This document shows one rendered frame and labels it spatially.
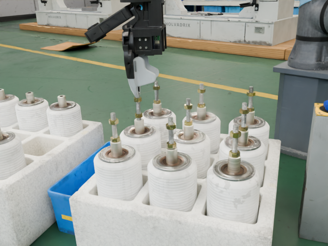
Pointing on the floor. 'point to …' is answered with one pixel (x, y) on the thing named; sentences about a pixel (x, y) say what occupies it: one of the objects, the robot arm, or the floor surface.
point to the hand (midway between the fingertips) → (134, 90)
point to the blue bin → (75, 182)
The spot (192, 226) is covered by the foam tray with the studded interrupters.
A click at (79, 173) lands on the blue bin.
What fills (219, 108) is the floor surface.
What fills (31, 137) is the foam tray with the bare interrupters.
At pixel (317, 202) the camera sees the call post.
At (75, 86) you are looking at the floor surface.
